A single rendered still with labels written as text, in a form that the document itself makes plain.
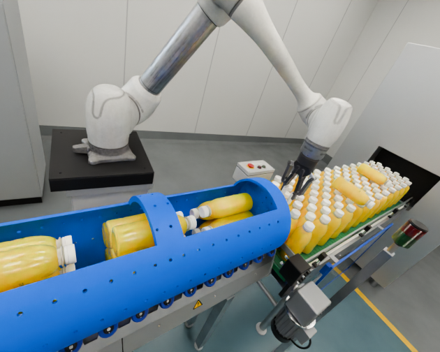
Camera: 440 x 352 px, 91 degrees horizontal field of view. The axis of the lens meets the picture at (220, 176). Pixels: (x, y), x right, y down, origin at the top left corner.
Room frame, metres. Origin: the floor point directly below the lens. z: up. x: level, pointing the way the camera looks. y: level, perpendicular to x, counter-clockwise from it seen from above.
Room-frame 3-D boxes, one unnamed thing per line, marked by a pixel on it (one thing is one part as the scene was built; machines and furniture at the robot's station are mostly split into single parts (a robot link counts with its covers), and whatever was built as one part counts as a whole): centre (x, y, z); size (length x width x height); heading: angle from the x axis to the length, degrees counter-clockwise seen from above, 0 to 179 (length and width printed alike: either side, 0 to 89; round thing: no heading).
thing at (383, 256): (0.71, -0.75, 0.55); 0.04 x 0.04 x 1.10; 44
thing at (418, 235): (0.71, -0.75, 1.23); 0.06 x 0.06 x 0.04
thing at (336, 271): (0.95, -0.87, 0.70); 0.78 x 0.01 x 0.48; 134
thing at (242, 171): (1.06, -0.17, 1.05); 0.20 x 0.10 x 0.10; 134
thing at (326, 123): (0.81, -0.30, 1.48); 0.13 x 0.11 x 0.16; 2
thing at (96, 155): (0.76, 0.51, 1.10); 0.22 x 0.18 x 0.06; 136
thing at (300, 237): (0.69, -0.40, 1.00); 0.07 x 0.07 x 0.19
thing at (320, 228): (0.78, -0.49, 1.00); 0.07 x 0.07 x 0.19
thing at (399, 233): (0.71, -0.75, 1.18); 0.06 x 0.06 x 0.05
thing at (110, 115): (0.78, 0.50, 1.23); 0.18 x 0.16 x 0.22; 0
